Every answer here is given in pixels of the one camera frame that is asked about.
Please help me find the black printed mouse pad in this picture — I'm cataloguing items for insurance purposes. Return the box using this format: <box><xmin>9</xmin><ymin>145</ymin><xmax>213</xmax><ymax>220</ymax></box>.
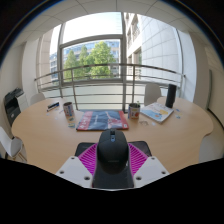
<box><xmin>74</xmin><ymin>140</ymin><xmax>153</xmax><ymax>158</ymax></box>

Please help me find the black computer mouse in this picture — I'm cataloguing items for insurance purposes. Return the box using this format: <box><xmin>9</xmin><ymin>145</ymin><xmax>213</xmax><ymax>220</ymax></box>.
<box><xmin>96</xmin><ymin>128</ymin><xmax>130</xmax><ymax>175</ymax></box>

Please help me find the blue and black stapler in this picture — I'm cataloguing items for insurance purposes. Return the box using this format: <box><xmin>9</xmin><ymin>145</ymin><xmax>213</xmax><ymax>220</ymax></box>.
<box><xmin>46</xmin><ymin>101</ymin><xmax>61</xmax><ymax>112</ymax></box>

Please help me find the white shell chair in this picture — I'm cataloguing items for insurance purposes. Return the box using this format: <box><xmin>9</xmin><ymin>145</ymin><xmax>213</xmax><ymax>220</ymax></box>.
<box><xmin>143</xmin><ymin>82</ymin><xmax>163</xmax><ymax>107</ymax></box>
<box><xmin>29</xmin><ymin>92</ymin><xmax>46</xmax><ymax>106</ymax></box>

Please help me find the printed white mug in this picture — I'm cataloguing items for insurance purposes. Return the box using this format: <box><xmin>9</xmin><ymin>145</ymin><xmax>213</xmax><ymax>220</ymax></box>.
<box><xmin>62</xmin><ymin>101</ymin><xmax>76</xmax><ymax>118</ymax></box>
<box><xmin>127</xmin><ymin>102</ymin><xmax>141</xmax><ymax>120</ymax></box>

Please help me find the metal balcony railing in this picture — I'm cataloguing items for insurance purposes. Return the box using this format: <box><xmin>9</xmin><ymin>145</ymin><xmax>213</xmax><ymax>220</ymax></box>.
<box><xmin>34</xmin><ymin>63</ymin><xmax>186</xmax><ymax>111</ymax></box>

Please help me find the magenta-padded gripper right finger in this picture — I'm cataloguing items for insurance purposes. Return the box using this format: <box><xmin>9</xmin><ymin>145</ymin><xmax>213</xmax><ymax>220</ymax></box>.
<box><xmin>112</xmin><ymin>142</ymin><xmax>170</xmax><ymax>190</ymax></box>

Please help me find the red and blue magazine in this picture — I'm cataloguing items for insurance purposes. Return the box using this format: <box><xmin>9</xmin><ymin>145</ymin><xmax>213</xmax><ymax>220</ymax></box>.
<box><xmin>75</xmin><ymin>110</ymin><xmax>130</xmax><ymax>132</ymax></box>

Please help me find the light blue book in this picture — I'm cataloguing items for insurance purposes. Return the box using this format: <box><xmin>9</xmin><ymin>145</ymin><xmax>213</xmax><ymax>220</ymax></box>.
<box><xmin>139</xmin><ymin>101</ymin><xmax>175</xmax><ymax>125</ymax></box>

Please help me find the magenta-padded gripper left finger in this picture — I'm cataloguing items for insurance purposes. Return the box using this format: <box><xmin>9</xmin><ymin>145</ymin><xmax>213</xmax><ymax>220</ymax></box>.
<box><xmin>55</xmin><ymin>142</ymin><xmax>113</xmax><ymax>190</ymax></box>

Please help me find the black office printer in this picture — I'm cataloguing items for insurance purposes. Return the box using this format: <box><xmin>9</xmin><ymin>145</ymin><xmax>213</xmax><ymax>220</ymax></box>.
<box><xmin>3</xmin><ymin>87</ymin><xmax>26</xmax><ymax>127</ymax></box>

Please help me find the black cylinder speaker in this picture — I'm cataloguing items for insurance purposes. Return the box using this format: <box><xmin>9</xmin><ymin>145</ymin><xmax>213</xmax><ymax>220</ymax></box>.
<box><xmin>165</xmin><ymin>83</ymin><xmax>178</xmax><ymax>109</ymax></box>

